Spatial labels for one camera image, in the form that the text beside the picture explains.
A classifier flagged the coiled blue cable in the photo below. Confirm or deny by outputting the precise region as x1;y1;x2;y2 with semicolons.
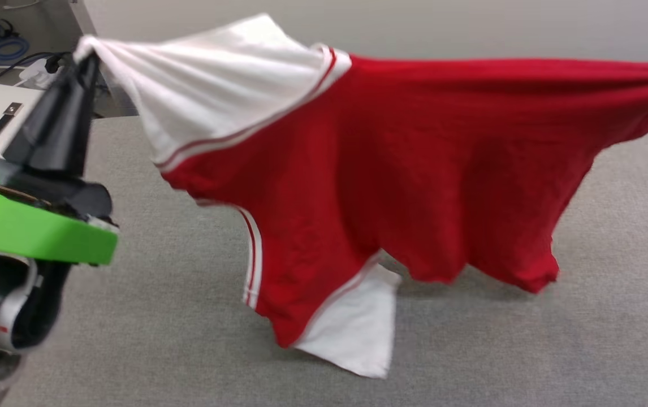
0;33;31;66

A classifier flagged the black strap handle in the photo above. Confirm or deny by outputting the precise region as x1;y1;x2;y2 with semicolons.
0;102;24;154

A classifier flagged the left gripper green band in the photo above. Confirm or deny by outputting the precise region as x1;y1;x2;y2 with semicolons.
0;52;119;267

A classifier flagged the red and white jersey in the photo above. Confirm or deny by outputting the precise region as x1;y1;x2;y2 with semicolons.
73;12;648;380

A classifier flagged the white power strip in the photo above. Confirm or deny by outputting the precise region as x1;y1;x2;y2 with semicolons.
18;55;67;91

